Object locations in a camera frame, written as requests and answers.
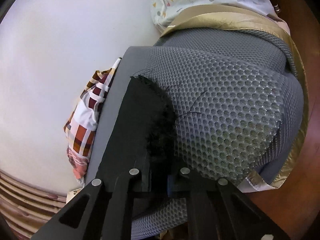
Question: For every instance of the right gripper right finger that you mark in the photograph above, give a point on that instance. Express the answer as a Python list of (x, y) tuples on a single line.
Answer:
[(216, 209)]

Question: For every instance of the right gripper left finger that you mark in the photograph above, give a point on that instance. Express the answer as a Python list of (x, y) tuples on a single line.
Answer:
[(96, 213)]

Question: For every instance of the black pants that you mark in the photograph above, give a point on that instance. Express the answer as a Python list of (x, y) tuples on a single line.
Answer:
[(134, 147)]

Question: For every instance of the white floral pillow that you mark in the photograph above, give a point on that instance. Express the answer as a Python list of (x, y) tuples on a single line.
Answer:
[(72, 194)]

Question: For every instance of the beige patterned curtain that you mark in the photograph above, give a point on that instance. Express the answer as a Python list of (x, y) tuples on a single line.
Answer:
[(25, 208)]

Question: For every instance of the pink checkered pillow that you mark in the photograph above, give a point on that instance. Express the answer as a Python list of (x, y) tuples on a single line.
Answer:
[(80, 129)]

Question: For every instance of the grey mesh mattress pad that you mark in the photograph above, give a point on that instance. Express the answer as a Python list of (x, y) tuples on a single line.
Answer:
[(238, 103)]

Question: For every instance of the brown wooden bed frame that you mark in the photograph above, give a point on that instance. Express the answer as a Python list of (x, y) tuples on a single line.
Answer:
[(294, 203)]

